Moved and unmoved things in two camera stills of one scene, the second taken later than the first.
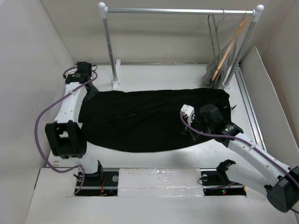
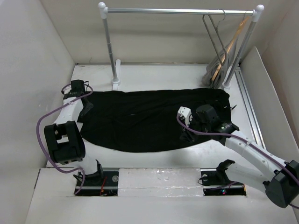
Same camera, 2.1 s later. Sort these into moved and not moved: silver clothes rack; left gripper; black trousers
Moved: left gripper
Not moved: silver clothes rack; black trousers
